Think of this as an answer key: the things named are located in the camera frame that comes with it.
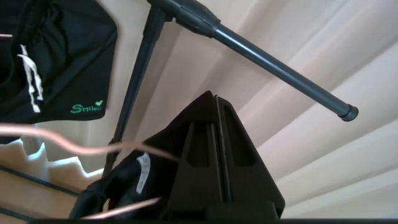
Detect black clothes rack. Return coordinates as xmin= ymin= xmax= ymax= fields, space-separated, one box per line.
xmin=0 ymin=0 xmax=359 ymax=222

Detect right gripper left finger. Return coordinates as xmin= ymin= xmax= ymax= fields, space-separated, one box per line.
xmin=167 ymin=121 xmax=223 ymax=219

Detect black shirt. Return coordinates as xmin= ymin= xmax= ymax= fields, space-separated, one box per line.
xmin=68 ymin=90 xmax=218 ymax=220

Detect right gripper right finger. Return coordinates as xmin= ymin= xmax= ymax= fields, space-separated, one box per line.
xmin=214 ymin=95 xmax=285 ymax=219

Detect black shorts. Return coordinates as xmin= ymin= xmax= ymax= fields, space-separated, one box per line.
xmin=0 ymin=0 xmax=118 ymax=144

